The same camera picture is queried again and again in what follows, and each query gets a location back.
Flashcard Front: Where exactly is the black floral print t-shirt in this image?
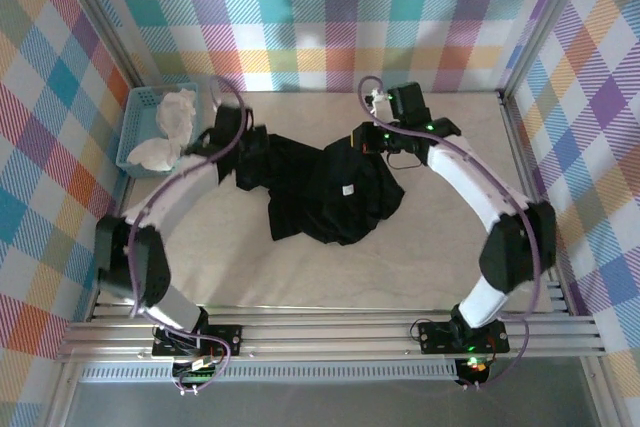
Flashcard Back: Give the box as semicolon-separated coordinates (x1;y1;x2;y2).
234;129;406;247

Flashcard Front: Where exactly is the white crumpled cloth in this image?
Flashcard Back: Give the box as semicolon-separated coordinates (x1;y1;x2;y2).
126;88;197;172

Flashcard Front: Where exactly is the blue plastic basket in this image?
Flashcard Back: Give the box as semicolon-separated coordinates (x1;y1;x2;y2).
115;82;200;179

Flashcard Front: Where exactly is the thin black cable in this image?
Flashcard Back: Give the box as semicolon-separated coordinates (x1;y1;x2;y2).
385;150;429;172

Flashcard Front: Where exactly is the aluminium frame post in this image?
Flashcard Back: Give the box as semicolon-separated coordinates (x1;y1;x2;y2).
497;0;596;101
49;0;151;96

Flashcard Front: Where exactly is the aluminium mounting rail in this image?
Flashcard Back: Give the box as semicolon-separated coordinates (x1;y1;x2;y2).
54;304;609;363

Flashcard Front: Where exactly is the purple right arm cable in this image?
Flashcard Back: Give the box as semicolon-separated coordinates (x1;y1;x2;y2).
359;75;544;393

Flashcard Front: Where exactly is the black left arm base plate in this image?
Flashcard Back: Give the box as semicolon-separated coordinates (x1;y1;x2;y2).
151;324;244;359

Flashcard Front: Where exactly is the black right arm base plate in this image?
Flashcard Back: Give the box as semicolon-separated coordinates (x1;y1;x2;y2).
417;319;511;354

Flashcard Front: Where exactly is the grey slotted cable duct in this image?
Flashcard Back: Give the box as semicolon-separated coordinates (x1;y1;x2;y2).
79;364;460;384

